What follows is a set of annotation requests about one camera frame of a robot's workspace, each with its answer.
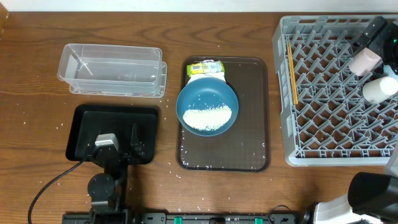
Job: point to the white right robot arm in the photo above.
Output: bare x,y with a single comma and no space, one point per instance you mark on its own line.
371,198

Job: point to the dark blue plate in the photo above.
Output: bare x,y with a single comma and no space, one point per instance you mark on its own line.
207,93

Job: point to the pink cup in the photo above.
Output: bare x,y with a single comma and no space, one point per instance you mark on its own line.
364,62

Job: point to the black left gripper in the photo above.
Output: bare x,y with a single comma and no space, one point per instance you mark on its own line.
140,149

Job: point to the grey dishwasher rack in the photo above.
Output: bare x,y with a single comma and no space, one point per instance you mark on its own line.
325,120

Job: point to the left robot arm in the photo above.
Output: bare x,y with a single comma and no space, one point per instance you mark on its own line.
108,189

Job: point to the white cup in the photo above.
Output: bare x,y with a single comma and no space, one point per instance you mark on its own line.
380,89

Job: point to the light blue bowl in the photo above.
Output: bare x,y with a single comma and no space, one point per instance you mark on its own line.
390,72

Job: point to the yellow green snack wrapper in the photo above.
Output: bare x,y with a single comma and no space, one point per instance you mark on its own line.
204,67

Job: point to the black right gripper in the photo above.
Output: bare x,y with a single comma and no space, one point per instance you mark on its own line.
388,30

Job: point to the black plastic tray bin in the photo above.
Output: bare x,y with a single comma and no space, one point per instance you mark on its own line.
90,120

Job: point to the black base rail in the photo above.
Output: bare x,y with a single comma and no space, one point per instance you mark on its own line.
162,218

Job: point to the clear plastic bin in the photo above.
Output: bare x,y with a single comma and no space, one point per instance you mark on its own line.
113,70

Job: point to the crumpled white paper napkin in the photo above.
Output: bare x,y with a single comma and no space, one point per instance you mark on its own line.
197,76

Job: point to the dark brown serving tray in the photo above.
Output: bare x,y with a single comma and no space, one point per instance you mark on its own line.
246,145

